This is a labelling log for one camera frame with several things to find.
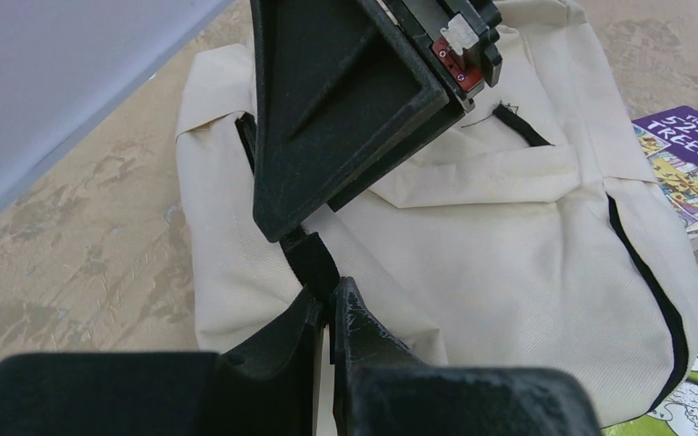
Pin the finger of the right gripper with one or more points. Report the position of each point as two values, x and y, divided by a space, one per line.
338 86

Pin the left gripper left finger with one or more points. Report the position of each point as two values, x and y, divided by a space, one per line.
263 386

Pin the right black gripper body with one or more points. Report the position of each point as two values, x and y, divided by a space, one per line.
430 56

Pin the beige canvas student backpack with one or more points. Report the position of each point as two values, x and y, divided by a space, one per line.
533 233

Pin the purple treehouse book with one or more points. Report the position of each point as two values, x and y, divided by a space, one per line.
669 140

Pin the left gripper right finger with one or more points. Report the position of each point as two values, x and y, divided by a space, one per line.
381 388

